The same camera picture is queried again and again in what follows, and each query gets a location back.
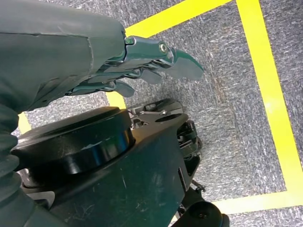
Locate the black robot leg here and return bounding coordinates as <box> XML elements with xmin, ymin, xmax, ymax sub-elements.
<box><xmin>12</xmin><ymin>98</ymin><xmax>230</xmax><ymax>227</ymax></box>

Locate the yellow floor tape square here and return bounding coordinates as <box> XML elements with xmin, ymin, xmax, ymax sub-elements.
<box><xmin>17</xmin><ymin>0</ymin><xmax>303</xmax><ymax>216</ymax></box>

